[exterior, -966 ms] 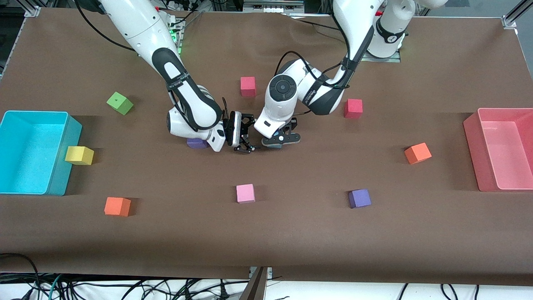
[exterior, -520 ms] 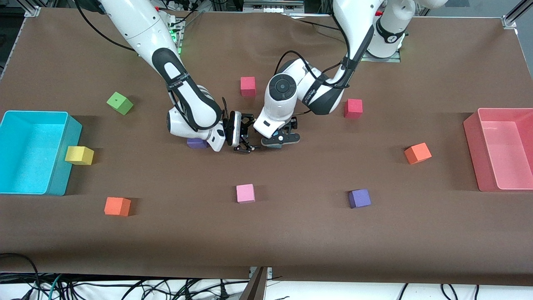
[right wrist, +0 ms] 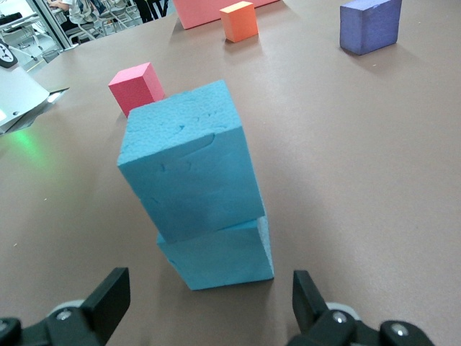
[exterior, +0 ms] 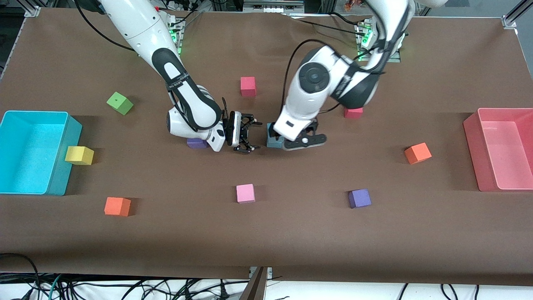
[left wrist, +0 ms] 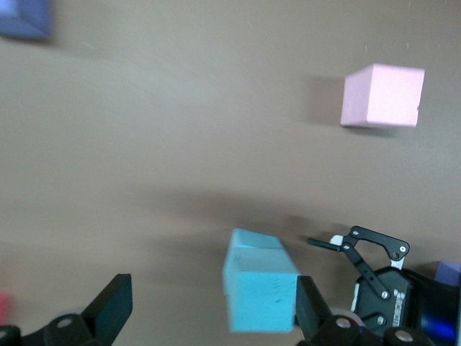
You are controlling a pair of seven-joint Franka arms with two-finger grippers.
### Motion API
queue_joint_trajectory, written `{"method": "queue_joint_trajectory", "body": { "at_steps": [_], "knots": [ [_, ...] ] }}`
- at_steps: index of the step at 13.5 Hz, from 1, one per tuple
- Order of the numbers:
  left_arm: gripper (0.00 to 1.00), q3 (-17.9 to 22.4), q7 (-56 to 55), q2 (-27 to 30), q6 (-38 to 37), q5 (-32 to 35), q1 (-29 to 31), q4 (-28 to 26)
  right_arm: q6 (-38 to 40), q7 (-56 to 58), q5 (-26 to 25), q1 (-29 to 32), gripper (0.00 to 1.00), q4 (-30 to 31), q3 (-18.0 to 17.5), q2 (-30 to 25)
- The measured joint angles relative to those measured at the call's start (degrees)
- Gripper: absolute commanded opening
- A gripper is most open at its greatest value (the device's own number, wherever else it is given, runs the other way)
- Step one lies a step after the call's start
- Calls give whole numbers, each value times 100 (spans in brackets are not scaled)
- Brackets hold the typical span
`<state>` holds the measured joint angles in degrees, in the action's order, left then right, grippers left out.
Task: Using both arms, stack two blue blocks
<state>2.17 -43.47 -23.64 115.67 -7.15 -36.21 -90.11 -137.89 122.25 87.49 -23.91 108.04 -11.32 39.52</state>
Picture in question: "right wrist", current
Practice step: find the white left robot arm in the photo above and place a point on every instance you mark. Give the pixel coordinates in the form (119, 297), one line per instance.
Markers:
(18, 93)

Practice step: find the red foam block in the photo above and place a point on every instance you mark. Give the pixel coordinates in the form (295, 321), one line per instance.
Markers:
(133, 90)

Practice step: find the light blue foam block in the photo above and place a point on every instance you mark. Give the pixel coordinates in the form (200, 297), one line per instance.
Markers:
(223, 256)
(191, 173)

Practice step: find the purple foam block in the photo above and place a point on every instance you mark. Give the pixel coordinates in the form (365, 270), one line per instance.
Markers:
(371, 25)

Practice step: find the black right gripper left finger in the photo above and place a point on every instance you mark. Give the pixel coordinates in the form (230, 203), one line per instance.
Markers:
(113, 292)

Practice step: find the metal frame post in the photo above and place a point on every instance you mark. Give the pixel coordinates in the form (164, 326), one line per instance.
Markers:
(54, 25)

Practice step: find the orange foam block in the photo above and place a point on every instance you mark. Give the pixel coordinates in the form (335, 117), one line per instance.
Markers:
(239, 23)

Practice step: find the pink plastic bin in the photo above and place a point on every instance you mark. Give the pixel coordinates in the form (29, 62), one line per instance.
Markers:
(198, 12)

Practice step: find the person in white shirt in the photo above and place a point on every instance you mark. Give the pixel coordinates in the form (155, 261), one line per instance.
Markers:
(77, 9)

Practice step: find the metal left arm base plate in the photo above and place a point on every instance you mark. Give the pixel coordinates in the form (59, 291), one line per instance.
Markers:
(55, 96)

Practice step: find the grey office chair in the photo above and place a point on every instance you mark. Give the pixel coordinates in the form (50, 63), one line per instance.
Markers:
(90, 30)

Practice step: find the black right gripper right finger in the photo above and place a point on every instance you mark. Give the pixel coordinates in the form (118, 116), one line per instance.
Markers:
(308, 302)

